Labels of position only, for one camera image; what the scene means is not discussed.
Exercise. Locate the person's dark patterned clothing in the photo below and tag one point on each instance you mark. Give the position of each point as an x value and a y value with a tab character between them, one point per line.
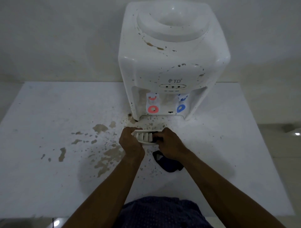
161	212

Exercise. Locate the person's left forearm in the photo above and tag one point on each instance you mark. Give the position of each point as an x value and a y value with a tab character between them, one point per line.
103	195

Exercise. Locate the person's left fingers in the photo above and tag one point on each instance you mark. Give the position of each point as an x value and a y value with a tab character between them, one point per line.
134	129

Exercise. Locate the person's right hand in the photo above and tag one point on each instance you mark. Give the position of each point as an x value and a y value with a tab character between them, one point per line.
170	143

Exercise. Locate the blue cold water tap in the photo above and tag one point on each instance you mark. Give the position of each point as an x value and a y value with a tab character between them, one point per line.
181	103

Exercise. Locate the person's left hand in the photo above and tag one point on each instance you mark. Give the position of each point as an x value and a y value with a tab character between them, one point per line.
130	143

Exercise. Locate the dark blue cloth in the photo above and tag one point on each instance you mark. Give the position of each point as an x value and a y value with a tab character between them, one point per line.
167	164

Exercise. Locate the person's right fingers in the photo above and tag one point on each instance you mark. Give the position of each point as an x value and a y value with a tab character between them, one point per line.
161	136

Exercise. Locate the red hot water tap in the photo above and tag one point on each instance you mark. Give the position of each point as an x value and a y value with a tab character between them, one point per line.
152	104

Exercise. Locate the white drip tray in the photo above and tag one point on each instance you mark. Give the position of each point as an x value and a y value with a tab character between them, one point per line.
147	136

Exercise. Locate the white water dispenser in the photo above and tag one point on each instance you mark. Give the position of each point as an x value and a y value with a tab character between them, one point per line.
172	58

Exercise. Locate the person's right forearm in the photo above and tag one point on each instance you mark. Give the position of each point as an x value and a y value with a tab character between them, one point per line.
225	190

